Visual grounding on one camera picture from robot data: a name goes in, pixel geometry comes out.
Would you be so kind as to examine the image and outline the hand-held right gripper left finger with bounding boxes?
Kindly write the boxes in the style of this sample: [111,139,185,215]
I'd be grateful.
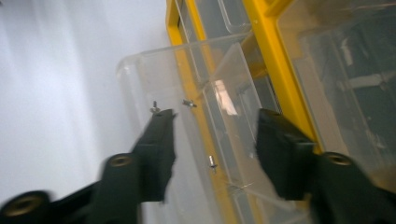
[132,107,177,203]

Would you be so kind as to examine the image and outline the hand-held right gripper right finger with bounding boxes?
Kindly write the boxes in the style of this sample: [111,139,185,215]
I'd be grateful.
[254,107,318,201]

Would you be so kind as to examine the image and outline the clear plastic drawer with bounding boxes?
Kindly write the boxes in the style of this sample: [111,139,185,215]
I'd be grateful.
[116,32,316,224]

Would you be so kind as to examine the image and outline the yellow black drawer cabinet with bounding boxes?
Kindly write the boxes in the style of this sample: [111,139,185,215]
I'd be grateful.
[164,0,396,224]

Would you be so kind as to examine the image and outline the grid of clear cabinet drawers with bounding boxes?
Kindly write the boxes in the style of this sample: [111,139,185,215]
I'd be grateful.
[174,0,396,224]

